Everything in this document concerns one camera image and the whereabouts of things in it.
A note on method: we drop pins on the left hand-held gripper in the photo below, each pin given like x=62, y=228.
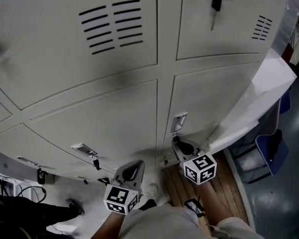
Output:
x=120, y=200

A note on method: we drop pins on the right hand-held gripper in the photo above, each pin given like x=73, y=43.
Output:
x=200, y=168

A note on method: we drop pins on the grey metal locker door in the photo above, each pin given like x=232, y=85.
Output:
x=27, y=143
x=209, y=93
x=97, y=113

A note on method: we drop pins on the grey metal locker cabinet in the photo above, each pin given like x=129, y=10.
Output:
x=64, y=58

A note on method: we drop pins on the person's right forearm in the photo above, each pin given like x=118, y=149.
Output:
x=214, y=203

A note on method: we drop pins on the person's left forearm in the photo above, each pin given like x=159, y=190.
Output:
x=108, y=226

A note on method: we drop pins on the person's left white shoe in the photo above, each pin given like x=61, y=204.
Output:
x=152, y=192

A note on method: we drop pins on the person's grey shirt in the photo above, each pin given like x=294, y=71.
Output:
x=164, y=224

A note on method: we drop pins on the wooden plank platform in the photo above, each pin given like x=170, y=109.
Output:
x=226, y=190

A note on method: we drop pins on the blue chair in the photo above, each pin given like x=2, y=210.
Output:
x=274, y=158

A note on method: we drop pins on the small grey waste bin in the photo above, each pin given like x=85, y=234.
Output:
x=41, y=177

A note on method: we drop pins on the white table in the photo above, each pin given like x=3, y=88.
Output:
x=259, y=96

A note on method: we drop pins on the black garment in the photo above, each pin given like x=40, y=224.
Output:
x=277, y=137

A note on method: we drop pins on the white box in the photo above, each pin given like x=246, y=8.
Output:
x=10, y=167

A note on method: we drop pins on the brown bag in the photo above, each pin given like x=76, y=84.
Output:
x=287, y=52

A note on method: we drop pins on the silver foil panel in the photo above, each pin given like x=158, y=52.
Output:
x=289, y=21

